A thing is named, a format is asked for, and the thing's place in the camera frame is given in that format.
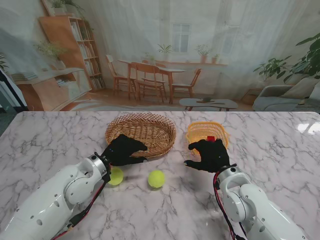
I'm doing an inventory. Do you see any brown oval wicker basket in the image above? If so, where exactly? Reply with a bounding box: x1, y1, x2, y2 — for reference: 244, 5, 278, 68
104, 112, 177, 160

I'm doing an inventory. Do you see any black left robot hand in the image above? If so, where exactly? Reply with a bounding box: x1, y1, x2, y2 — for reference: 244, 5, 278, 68
102, 134, 148, 167

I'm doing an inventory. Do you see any yellow plastic mesh basket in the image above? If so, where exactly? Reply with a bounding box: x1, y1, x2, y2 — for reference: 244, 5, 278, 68
185, 121, 230, 161

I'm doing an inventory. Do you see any red black arm cable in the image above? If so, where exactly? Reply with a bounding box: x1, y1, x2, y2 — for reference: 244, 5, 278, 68
212, 174, 247, 240
53, 172, 111, 240

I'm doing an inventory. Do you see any red black right arm cable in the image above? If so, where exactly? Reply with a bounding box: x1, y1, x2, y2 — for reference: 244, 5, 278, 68
212, 174, 247, 240

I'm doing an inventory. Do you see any printed room scene backdrop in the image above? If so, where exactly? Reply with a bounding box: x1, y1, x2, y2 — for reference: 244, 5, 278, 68
0, 0, 320, 112

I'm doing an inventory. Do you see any red black left arm cable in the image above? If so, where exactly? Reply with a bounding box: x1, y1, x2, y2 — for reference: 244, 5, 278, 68
53, 172, 111, 240

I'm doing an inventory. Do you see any yellow-green tennis ball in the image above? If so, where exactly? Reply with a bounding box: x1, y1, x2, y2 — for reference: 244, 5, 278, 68
108, 167, 125, 186
147, 169, 166, 189

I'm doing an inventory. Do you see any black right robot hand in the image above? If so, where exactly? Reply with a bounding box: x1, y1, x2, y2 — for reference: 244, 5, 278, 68
183, 138, 231, 174

